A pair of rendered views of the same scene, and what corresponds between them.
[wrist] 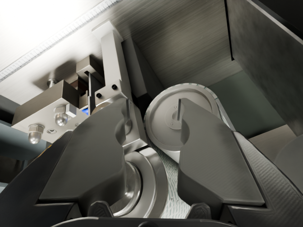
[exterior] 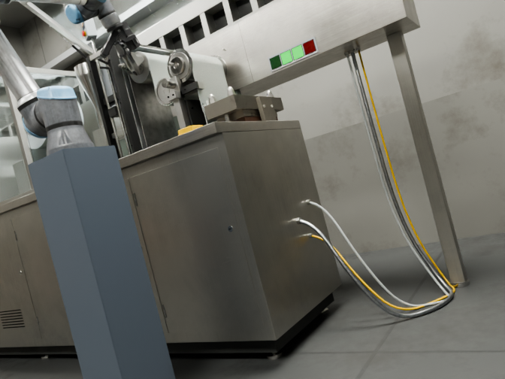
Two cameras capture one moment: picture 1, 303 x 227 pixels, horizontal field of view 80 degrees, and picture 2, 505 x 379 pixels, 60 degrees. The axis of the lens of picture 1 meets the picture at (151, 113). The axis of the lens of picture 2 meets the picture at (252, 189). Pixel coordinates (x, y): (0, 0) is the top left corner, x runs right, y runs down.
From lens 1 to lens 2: 2.01 m
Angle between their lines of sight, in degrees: 59
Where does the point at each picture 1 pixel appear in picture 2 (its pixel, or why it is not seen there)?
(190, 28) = not seen: hidden behind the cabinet
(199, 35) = not seen: hidden behind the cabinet
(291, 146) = (145, 78)
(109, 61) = (180, 119)
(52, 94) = (211, 110)
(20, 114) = (229, 101)
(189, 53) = not seen: hidden behind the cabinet
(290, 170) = (146, 72)
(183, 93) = (164, 101)
